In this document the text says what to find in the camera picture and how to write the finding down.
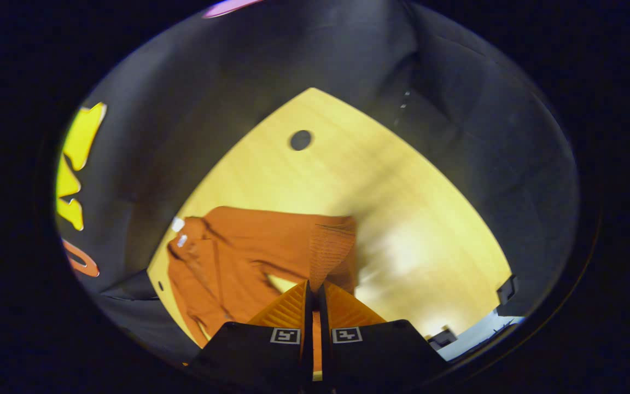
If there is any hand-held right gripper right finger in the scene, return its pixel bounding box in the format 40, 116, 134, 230
318, 280, 450, 386

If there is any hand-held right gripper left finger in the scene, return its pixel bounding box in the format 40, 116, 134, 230
186, 279, 314, 386

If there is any orange knit shirt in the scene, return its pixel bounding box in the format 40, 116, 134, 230
166, 206, 359, 382

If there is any small black block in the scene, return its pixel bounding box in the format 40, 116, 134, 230
498, 275, 518, 307
428, 327, 458, 351

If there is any black backdrop cloth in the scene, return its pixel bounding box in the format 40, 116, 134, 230
55, 0, 581, 362

